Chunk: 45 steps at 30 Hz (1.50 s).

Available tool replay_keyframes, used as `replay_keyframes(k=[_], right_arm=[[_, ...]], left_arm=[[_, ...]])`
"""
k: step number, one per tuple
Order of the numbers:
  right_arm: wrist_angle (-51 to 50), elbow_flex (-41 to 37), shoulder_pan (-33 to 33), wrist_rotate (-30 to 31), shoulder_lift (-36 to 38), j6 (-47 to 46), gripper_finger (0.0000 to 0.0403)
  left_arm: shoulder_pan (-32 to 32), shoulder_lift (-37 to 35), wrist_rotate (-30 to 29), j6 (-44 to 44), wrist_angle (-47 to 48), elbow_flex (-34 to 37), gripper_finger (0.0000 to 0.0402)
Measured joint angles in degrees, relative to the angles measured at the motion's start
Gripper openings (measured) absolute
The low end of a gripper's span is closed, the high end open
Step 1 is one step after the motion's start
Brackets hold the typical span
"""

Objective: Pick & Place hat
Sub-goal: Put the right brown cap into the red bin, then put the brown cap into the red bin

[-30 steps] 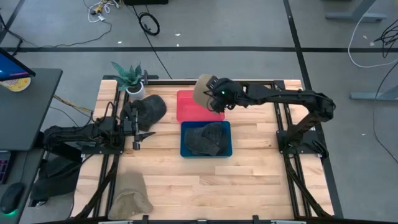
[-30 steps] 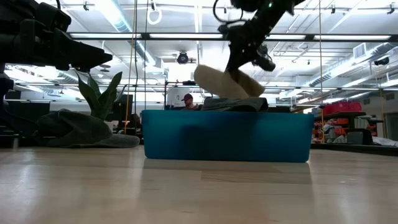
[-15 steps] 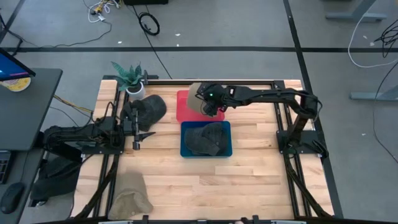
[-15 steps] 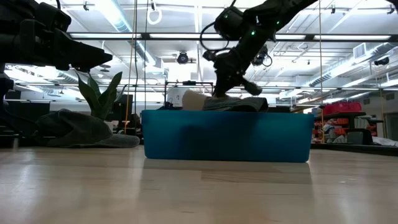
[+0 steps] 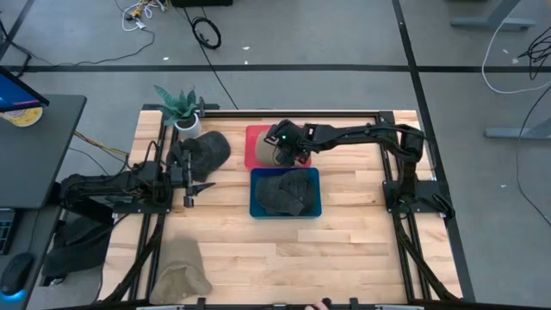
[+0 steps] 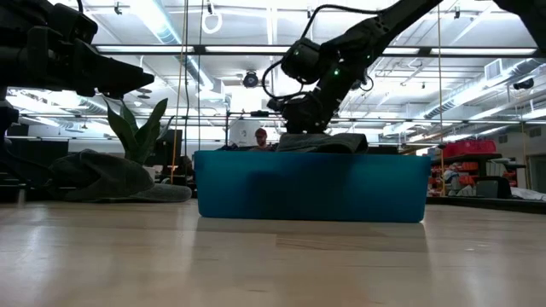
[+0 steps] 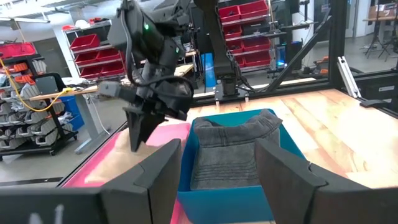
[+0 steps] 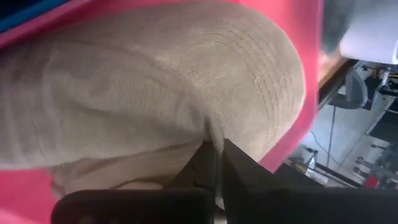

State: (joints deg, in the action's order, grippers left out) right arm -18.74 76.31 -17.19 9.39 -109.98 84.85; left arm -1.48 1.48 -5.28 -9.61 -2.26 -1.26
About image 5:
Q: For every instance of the grey desk leg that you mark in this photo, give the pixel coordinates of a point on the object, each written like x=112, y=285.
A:
x=490, y=21

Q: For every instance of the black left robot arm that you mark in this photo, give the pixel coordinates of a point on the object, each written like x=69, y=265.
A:
x=107, y=189

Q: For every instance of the yellow round bowl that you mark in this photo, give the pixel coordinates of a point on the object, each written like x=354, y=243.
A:
x=26, y=117

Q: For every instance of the black clamp post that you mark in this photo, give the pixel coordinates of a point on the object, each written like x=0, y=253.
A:
x=201, y=107

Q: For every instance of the green artificial plant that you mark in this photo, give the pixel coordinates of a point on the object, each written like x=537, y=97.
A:
x=176, y=107

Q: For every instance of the beige fleece hat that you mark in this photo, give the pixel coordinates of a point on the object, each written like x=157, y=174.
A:
x=181, y=267
x=264, y=150

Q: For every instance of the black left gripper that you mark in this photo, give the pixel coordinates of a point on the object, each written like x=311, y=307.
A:
x=187, y=172

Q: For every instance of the grey desk foot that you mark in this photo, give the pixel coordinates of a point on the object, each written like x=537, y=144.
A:
x=534, y=131

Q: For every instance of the black desk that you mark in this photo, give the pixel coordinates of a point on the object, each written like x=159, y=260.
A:
x=39, y=150

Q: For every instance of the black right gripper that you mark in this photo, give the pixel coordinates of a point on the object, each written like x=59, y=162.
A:
x=288, y=131

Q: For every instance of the blue plastic bin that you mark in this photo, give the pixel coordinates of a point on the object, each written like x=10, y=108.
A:
x=256, y=213

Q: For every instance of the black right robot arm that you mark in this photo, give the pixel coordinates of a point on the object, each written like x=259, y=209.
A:
x=353, y=133

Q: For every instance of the black computer mouse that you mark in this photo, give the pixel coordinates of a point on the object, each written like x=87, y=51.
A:
x=17, y=271

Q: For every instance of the white plant pot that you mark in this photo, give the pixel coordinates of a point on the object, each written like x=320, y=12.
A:
x=191, y=130

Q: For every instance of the black bag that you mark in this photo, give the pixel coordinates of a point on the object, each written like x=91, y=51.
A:
x=77, y=249

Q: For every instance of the black box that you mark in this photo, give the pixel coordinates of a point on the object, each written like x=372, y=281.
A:
x=202, y=2

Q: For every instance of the red plastic bin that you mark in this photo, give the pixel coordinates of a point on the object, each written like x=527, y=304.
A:
x=251, y=146

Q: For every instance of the person's hand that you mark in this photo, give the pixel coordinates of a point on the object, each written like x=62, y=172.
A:
x=317, y=306

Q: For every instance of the black keyboard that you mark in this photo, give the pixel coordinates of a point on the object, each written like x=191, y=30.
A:
x=5, y=232

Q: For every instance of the black aluminium table frame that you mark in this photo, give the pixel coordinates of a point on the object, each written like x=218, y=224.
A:
x=241, y=114

